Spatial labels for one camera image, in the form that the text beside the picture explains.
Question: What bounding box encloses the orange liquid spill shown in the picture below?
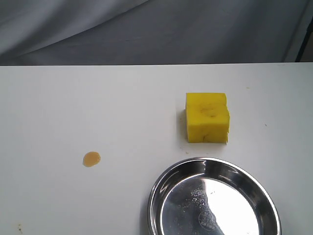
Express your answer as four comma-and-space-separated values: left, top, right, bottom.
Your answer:
83, 151, 101, 167

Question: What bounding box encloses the black stand pole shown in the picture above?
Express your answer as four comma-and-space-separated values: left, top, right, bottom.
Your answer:
295, 0, 313, 62

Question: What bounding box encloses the grey backdrop cloth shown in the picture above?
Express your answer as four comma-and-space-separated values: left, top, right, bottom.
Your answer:
0, 0, 313, 66

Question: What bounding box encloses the yellow sponge block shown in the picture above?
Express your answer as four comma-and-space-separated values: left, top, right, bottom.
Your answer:
185, 93, 230, 144

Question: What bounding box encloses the round stainless steel plate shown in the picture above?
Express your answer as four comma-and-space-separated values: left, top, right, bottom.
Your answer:
147, 157, 282, 235

